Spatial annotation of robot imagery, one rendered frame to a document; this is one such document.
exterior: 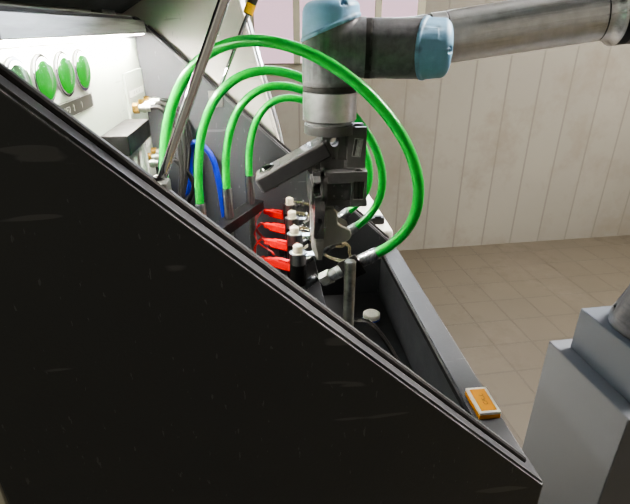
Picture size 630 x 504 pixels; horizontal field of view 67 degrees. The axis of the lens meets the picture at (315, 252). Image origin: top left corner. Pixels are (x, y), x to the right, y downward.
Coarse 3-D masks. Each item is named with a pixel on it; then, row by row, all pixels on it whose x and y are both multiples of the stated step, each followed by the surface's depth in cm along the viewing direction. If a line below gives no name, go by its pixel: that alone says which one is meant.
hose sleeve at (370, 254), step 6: (366, 252) 65; (372, 252) 64; (360, 258) 65; (366, 258) 65; (372, 258) 64; (378, 258) 64; (366, 264) 65; (330, 270) 68; (336, 270) 67; (330, 276) 68; (336, 276) 67; (342, 276) 67
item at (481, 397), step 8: (472, 392) 68; (480, 392) 68; (480, 400) 66; (488, 400) 66; (480, 408) 65; (488, 408) 65; (496, 408) 65; (480, 416) 64; (488, 416) 64; (496, 416) 65
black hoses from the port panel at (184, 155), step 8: (160, 104) 89; (176, 112) 90; (184, 136) 92; (184, 144) 92; (184, 152) 93; (176, 160) 94; (184, 160) 93; (184, 168) 93; (184, 176) 94; (192, 176) 95; (184, 184) 94; (192, 184) 96; (184, 192) 98; (192, 192) 97
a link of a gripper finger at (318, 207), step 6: (318, 186) 69; (318, 192) 68; (318, 198) 67; (318, 204) 68; (324, 204) 68; (318, 210) 68; (324, 210) 68; (318, 216) 68; (318, 222) 69; (318, 228) 70; (318, 234) 71
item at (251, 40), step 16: (224, 48) 59; (288, 48) 57; (304, 48) 56; (192, 64) 61; (320, 64) 56; (336, 64) 56; (352, 80) 56; (176, 96) 64; (368, 96) 56; (384, 112) 56; (400, 128) 57; (160, 144) 68; (400, 144) 57; (160, 160) 69; (416, 160) 58; (416, 176) 58; (416, 192) 59; (416, 208) 60; (400, 240) 62
